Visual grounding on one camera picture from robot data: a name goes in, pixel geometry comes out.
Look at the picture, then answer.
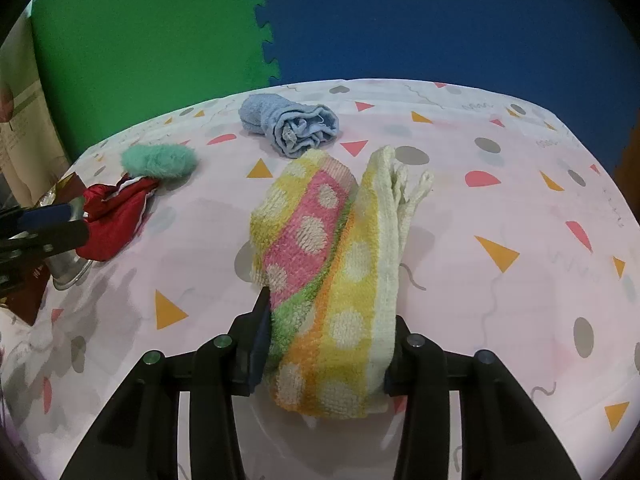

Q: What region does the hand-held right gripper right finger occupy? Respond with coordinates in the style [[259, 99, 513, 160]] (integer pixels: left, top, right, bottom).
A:
[[384, 314, 584, 480]]

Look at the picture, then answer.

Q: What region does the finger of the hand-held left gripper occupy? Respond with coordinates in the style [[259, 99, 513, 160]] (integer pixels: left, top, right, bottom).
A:
[[0, 220, 92, 291], [0, 202, 85, 237]]

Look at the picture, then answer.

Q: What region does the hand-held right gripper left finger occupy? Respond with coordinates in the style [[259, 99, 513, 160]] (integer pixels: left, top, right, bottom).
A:
[[60, 287, 273, 480]]

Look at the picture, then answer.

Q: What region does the red satin cloth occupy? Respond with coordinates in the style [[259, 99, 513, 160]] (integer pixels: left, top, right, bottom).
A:
[[75, 176, 160, 262]]

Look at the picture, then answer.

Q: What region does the yellow pink polka-dot towel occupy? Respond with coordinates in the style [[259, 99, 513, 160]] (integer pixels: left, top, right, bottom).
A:
[[250, 145, 435, 420]]

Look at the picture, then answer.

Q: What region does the metal bowl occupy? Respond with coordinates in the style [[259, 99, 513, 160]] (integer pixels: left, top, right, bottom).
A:
[[42, 195, 93, 292]]

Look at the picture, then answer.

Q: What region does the cardboard box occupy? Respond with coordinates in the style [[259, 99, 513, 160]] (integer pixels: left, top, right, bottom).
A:
[[0, 12, 72, 213]]

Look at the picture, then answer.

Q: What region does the teal fluffy sock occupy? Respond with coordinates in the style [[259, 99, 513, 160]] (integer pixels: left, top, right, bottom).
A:
[[121, 143, 198, 182]]

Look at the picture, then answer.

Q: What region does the pink printed sheet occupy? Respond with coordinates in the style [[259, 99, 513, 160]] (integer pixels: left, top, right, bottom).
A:
[[0, 77, 640, 480]]

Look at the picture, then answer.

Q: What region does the green foam mat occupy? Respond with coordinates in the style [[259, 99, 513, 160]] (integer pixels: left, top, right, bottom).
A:
[[29, 0, 284, 162]]

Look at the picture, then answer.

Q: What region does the rolled light blue towel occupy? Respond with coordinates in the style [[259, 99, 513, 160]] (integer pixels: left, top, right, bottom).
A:
[[238, 93, 341, 160]]

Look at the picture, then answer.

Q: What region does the brown foam mat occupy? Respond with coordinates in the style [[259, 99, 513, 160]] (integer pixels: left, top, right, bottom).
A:
[[612, 124, 640, 203]]

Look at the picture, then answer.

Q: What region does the blue foam mat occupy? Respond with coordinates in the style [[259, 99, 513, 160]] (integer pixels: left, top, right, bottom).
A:
[[246, 0, 640, 163]]

